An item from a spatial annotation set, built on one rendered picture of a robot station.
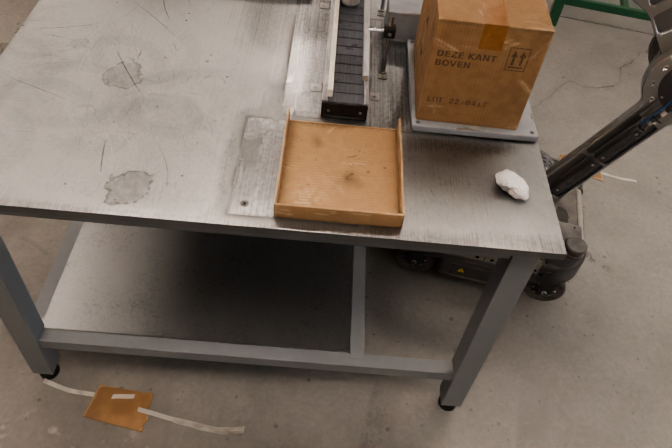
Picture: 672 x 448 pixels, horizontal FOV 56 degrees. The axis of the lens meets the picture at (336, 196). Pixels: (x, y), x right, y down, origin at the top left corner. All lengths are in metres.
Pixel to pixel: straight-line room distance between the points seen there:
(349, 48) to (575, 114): 1.72
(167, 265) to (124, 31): 0.69
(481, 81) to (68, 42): 1.03
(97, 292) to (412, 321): 0.99
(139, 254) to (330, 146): 0.82
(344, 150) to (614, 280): 1.39
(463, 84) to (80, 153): 0.84
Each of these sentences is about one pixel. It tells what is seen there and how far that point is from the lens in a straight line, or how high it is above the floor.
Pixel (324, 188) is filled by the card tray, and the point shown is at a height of 0.83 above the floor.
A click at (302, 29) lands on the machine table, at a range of 1.79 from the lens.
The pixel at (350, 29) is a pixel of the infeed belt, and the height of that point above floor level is 0.88.
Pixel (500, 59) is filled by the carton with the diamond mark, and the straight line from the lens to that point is 1.41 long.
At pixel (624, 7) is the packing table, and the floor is 0.20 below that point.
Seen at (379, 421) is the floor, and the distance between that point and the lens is 1.97.
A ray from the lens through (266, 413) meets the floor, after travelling 1.95.
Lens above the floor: 1.79
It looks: 47 degrees down
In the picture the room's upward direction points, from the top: 7 degrees clockwise
